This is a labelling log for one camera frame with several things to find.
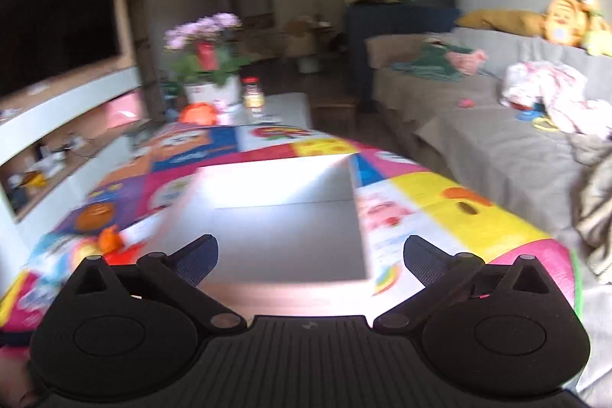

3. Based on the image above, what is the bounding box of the red toy figure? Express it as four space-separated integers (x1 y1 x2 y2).
96 225 143 265

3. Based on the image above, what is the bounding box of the colourful play mat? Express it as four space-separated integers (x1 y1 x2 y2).
0 122 580 408

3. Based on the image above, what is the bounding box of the pink cardboard box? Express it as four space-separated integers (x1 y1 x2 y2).
145 154 373 319

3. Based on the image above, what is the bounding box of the white wood tv cabinet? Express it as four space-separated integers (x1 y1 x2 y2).
0 0 150 285

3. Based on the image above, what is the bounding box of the pink gift bag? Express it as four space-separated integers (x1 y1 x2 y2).
105 91 142 128

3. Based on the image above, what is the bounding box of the small pink toy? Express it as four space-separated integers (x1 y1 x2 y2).
459 98 475 109

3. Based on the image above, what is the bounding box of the orange bowl toy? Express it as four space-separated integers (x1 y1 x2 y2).
178 102 219 126

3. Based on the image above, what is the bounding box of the white floral blanket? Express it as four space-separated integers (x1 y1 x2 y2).
500 61 611 140

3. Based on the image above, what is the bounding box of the grey covered sofa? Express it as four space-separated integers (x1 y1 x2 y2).
373 28 611 283

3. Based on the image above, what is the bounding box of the red lid snack jar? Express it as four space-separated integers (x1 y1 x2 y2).
243 76 265 118

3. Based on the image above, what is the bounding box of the pink patterned clothing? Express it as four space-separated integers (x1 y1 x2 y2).
445 50 488 76

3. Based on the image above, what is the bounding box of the green clothing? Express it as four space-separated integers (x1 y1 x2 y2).
391 41 476 82

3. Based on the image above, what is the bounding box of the pink orchid flower pot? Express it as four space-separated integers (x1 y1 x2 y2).
164 12 251 107

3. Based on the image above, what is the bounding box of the yellow cushion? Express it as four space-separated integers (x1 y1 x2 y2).
456 9 545 37

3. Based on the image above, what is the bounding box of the black television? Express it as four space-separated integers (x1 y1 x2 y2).
0 0 120 96

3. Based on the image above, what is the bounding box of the dark blue cabinet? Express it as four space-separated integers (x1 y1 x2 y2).
344 3 461 112

